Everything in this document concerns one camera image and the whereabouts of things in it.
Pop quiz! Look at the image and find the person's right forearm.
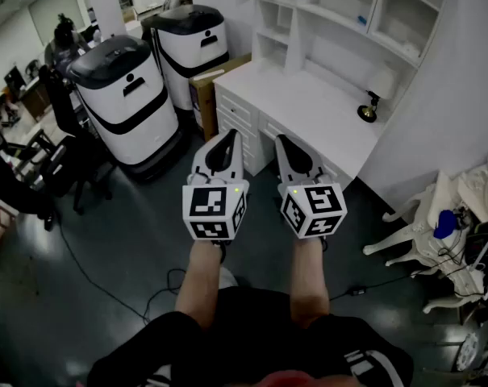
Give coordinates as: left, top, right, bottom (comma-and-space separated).
289, 235, 332, 331

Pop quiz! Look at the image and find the white ornate mirror frame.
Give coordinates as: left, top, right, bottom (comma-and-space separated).
457, 147, 488, 225

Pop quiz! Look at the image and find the white ornate chair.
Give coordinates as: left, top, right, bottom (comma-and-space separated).
362, 169, 488, 314

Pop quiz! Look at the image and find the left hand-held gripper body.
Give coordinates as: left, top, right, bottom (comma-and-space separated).
181, 171, 250, 241

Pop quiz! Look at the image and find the white desk with drawers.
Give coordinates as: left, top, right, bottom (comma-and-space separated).
213, 58, 384, 191

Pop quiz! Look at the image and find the black power cable with adapter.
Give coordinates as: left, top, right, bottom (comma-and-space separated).
327, 270, 434, 302

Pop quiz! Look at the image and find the person's white shoe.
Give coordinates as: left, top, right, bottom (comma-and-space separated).
219, 266, 240, 289

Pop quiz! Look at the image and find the brown wooden table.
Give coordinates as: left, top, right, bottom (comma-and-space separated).
19, 81, 53, 121

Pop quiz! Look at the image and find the person's left forearm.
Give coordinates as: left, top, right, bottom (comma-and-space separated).
173, 238, 225, 331

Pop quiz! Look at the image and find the white table lamp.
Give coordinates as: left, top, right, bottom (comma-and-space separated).
356, 69, 398, 124

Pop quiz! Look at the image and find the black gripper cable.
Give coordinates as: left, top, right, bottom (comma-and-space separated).
52, 211, 228, 326

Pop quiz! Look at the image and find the person's black striped clothing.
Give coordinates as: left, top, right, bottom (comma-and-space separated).
86, 286, 415, 387

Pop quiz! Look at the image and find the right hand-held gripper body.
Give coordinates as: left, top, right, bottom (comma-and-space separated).
277, 166, 348, 240

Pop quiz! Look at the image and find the white cabinet hutch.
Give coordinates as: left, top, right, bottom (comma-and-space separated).
251, 0, 450, 114

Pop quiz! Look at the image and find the brown cardboard box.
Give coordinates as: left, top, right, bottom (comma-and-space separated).
188, 52, 252, 143

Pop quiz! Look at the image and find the blue cloth item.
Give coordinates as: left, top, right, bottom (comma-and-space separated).
432, 210, 458, 241

